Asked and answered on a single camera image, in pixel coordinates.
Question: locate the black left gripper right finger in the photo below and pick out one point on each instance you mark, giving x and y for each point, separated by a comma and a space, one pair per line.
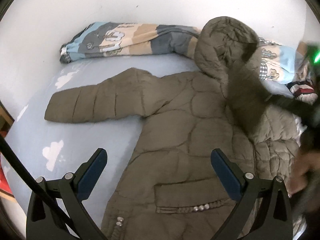
274, 217

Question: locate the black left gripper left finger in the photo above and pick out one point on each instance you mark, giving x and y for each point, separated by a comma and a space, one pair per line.
56, 211

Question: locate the olive green puffer jacket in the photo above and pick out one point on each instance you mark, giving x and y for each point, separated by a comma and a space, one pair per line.
169, 189

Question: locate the person's right hand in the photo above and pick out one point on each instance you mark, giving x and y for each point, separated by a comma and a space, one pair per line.
304, 162

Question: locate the striped and starry blue pillow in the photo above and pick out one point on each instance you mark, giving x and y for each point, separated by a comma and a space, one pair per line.
303, 91

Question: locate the light blue fleece bed cover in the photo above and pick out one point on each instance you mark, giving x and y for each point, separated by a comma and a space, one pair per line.
51, 149

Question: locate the patchwork cartoon print blanket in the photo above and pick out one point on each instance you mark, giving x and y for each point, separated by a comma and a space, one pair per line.
280, 63

